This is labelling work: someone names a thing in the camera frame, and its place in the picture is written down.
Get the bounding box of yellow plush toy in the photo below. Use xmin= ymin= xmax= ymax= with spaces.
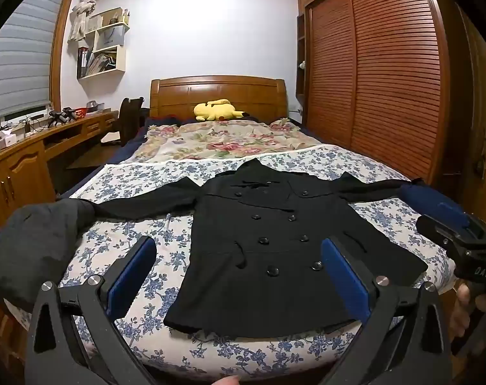
xmin=193 ymin=98 xmax=245 ymax=122

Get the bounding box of navy blue bed cover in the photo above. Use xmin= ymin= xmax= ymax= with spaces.
xmin=64 ymin=116 xmax=153 ymax=199

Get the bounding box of dark grey cloth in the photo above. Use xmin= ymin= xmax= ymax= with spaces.
xmin=0 ymin=200 xmax=97 ymax=313

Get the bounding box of pink floral quilt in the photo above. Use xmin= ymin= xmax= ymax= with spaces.
xmin=120 ymin=118 xmax=321 ymax=165

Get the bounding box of navy blue cushion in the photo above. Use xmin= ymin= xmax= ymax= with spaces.
xmin=401 ymin=184 xmax=444 ymax=214

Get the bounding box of metal door handle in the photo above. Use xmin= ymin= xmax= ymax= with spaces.
xmin=473 ymin=127 xmax=486 ymax=181

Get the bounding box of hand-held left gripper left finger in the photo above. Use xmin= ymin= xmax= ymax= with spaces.
xmin=24 ymin=236 xmax=159 ymax=385

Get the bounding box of black gadget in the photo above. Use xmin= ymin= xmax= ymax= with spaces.
xmin=48 ymin=107 xmax=77 ymax=126

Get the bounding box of person's right hand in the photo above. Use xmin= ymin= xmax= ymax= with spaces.
xmin=455 ymin=283 xmax=486 ymax=339

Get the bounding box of wooden desk cabinet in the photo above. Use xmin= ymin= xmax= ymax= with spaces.
xmin=0 ymin=110 xmax=119 ymax=235

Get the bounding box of wooden louvred wardrobe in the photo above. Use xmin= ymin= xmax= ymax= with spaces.
xmin=296 ymin=0 xmax=454 ymax=185

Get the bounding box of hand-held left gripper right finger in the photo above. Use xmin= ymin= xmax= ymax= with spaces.
xmin=320 ymin=236 xmax=454 ymax=385

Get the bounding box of wooden window frame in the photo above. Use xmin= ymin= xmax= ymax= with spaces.
xmin=0 ymin=0 xmax=79 ymax=129

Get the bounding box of white wall shelf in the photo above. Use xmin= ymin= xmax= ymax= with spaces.
xmin=76 ymin=7 xmax=130 ymax=80

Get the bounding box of dark brown chair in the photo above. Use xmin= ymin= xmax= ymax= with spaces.
xmin=100 ymin=96 xmax=145 ymax=147

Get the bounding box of bed with floral sheet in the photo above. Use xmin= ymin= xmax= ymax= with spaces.
xmin=60 ymin=144 xmax=458 ymax=381

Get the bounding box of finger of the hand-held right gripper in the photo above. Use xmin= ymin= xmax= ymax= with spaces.
xmin=416 ymin=216 xmax=486 ymax=257
xmin=431 ymin=199 xmax=470 ymax=230

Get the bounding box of grey window blind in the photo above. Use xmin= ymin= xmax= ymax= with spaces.
xmin=0 ymin=0 xmax=65 ymax=120

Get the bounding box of black double-breasted coat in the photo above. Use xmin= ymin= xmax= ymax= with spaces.
xmin=76 ymin=159 xmax=428 ymax=338

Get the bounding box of wooden door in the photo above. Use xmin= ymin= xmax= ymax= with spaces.
xmin=439 ymin=0 xmax=486 ymax=219

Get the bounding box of wooden bed headboard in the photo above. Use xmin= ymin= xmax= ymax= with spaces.
xmin=150 ymin=75 xmax=288 ymax=123

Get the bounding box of tied beige curtain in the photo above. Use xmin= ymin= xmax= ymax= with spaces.
xmin=67 ymin=0 xmax=102 ymax=45

